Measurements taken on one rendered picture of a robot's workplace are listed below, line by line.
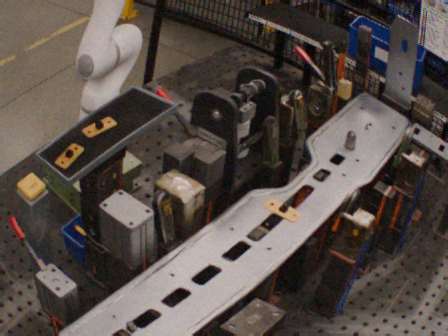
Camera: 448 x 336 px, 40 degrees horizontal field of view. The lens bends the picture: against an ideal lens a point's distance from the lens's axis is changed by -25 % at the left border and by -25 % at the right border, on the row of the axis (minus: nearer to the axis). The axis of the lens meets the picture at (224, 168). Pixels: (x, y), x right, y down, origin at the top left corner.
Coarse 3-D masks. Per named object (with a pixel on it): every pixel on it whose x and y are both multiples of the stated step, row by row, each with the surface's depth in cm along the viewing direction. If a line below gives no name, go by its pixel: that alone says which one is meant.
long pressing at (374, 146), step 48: (336, 144) 193; (384, 144) 197; (288, 192) 176; (336, 192) 177; (192, 240) 159; (240, 240) 161; (288, 240) 162; (144, 288) 145; (192, 288) 148; (240, 288) 149
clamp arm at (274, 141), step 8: (264, 120) 179; (272, 120) 179; (264, 128) 180; (272, 128) 179; (264, 136) 181; (272, 136) 180; (264, 144) 182; (272, 144) 182; (264, 152) 183; (272, 152) 183; (264, 160) 184; (272, 160) 184
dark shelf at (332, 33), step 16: (256, 16) 248; (272, 16) 249; (288, 16) 252; (304, 16) 255; (288, 32) 243; (304, 32) 241; (320, 32) 244; (336, 32) 247; (320, 48) 238; (352, 64) 232; (384, 80) 226; (416, 96) 219; (432, 96) 223
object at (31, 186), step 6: (30, 174) 144; (24, 180) 142; (30, 180) 142; (36, 180) 142; (18, 186) 140; (24, 186) 140; (30, 186) 141; (36, 186) 141; (42, 186) 141; (24, 192) 139; (30, 192) 139; (36, 192) 140; (30, 198) 138
